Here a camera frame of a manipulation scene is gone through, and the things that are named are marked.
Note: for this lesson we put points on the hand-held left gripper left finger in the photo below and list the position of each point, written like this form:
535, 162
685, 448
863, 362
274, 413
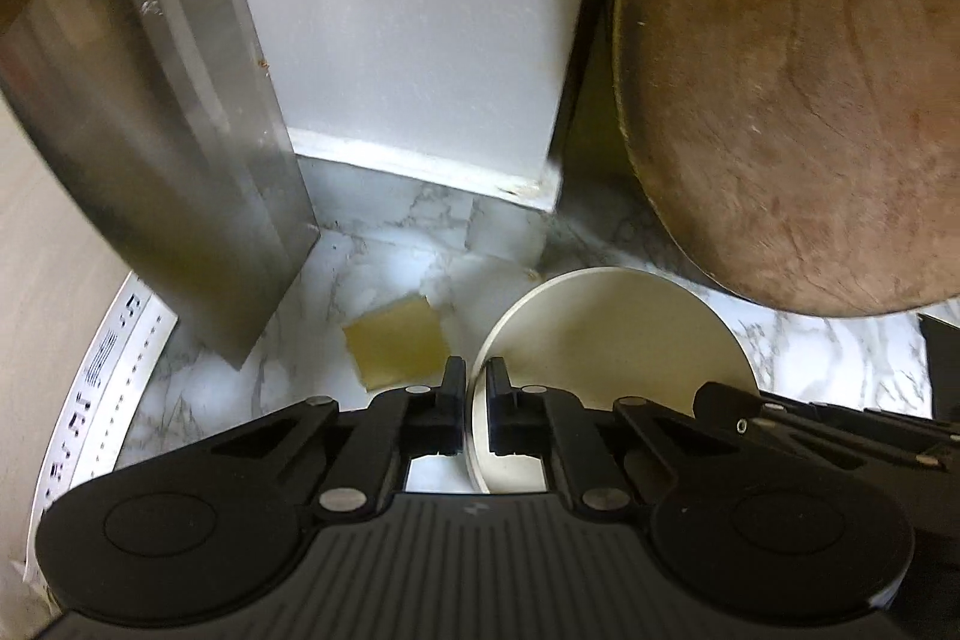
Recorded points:
452, 400

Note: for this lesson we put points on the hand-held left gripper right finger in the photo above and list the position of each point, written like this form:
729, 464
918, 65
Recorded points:
495, 400

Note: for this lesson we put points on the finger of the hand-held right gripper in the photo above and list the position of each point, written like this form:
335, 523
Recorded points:
862, 419
750, 422

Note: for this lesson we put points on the cream bowl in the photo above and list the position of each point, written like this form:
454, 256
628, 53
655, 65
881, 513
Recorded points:
600, 340

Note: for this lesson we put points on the yellowish square patch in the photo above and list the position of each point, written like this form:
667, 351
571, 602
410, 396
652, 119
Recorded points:
397, 340

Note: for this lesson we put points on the round wooden cutting board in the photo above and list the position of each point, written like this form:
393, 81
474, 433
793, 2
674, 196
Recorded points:
787, 85

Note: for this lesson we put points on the white printed edge strip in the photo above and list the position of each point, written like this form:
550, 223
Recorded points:
97, 400

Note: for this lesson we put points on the white box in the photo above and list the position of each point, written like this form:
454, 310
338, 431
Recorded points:
412, 10

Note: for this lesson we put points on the steel cleaver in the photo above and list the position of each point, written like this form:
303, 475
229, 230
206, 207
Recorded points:
150, 123

